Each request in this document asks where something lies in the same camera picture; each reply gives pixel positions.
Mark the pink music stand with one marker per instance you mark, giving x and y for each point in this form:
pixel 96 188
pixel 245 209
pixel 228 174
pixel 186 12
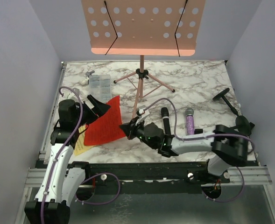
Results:
pixel 143 27

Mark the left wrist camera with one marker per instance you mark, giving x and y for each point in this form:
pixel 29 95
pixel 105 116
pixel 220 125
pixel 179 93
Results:
pixel 73 94

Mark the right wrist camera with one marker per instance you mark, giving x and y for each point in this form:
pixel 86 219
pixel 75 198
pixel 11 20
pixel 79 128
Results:
pixel 142 114

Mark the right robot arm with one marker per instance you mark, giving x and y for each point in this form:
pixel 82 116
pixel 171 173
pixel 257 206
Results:
pixel 229 146

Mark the black microphone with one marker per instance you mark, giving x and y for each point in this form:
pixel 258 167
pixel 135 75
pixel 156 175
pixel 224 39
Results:
pixel 165 119

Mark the clear plastic parts box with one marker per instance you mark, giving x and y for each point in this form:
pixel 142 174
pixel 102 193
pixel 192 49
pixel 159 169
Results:
pixel 100 87

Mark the purple glitter microphone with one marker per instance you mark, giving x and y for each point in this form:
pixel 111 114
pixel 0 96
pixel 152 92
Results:
pixel 190 121

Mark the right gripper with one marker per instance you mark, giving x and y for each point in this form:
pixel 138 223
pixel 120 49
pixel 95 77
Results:
pixel 131 129

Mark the yellow sheet music page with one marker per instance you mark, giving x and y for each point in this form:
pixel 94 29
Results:
pixel 80 147

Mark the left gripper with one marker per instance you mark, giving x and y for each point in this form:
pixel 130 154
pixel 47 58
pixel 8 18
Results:
pixel 99 109

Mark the red sheet music page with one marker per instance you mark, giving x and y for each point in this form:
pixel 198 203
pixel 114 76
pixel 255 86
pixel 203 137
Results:
pixel 107 128

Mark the black microphone stand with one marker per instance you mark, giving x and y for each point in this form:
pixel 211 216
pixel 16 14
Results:
pixel 242 125

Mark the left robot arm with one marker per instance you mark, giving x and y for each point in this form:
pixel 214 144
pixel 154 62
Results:
pixel 51 204

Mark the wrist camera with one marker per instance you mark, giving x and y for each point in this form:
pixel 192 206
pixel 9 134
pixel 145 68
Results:
pixel 73 94
pixel 142 114

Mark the aluminium frame rail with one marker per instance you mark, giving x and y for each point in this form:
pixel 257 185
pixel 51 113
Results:
pixel 163 178

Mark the white and grey small fitting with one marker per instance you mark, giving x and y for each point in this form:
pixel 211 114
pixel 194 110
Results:
pixel 85 81

